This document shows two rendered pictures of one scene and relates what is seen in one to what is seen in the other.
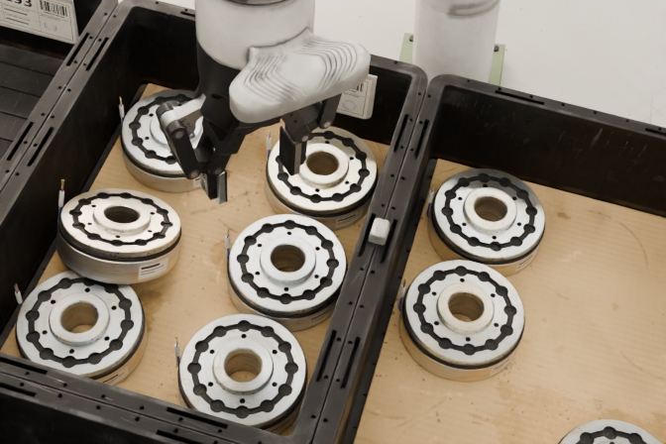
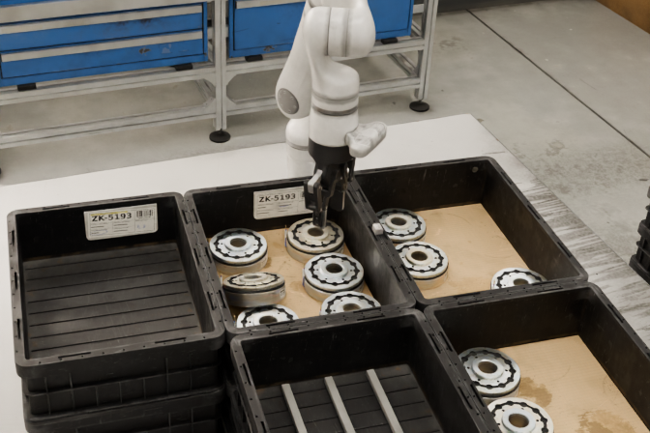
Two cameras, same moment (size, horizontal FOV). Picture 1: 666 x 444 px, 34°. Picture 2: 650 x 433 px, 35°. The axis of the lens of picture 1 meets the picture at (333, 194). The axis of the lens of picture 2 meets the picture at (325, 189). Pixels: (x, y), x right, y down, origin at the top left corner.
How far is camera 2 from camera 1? 1.05 m
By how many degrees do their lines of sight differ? 29
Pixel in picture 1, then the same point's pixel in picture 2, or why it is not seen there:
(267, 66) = (357, 136)
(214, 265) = (297, 291)
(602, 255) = (450, 227)
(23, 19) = (125, 227)
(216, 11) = (332, 123)
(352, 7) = not seen: hidden behind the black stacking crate
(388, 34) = not seen: hidden behind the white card
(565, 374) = (470, 270)
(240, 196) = (283, 264)
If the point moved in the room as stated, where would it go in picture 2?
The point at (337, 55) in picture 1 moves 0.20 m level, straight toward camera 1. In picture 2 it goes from (376, 126) to (451, 191)
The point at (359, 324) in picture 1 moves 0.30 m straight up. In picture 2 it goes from (398, 260) to (415, 97)
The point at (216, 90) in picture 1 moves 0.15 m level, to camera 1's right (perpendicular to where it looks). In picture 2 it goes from (329, 161) to (413, 142)
